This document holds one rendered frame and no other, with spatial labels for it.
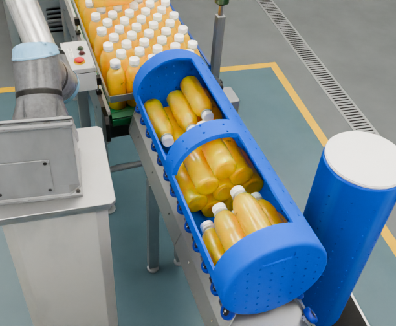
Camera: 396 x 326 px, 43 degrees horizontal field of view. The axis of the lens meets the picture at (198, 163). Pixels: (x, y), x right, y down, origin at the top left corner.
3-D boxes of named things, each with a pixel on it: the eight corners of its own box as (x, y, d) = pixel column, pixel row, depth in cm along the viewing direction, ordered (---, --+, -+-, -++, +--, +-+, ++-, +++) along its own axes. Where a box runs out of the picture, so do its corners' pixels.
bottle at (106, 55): (120, 91, 209) (118, 52, 196) (103, 92, 207) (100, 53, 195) (118, 81, 214) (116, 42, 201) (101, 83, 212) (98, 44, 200)
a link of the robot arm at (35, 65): (6, 91, 125) (2, 38, 126) (27, 101, 138) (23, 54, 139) (54, 85, 124) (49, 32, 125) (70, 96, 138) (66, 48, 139)
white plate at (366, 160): (412, 195, 156) (411, 198, 157) (407, 140, 176) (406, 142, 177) (322, 176, 160) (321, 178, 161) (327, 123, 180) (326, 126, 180)
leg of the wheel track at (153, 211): (148, 274, 251) (147, 187, 208) (145, 265, 255) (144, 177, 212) (160, 271, 253) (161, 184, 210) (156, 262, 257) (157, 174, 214)
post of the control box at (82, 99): (95, 240, 264) (75, 80, 196) (94, 235, 267) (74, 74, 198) (103, 239, 265) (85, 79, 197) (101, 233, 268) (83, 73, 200)
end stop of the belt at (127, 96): (110, 103, 195) (110, 96, 193) (110, 101, 195) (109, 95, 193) (208, 88, 206) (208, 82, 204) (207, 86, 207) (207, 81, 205)
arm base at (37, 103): (9, 127, 120) (6, 86, 121) (12, 138, 135) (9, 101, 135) (74, 123, 125) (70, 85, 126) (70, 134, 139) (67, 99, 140)
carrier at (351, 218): (340, 337, 216) (342, 282, 237) (412, 199, 156) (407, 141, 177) (274, 321, 220) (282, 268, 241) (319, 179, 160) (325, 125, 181)
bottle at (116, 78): (105, 104, 202) (101, 64, 189) (118, 97, 206) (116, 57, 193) (116, 112, 199) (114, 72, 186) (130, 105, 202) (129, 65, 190)
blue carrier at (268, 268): (221, 328, 130) (221, 266, 110) (136, 122, 189) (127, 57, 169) (319, 293, 136) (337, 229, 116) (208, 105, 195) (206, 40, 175)
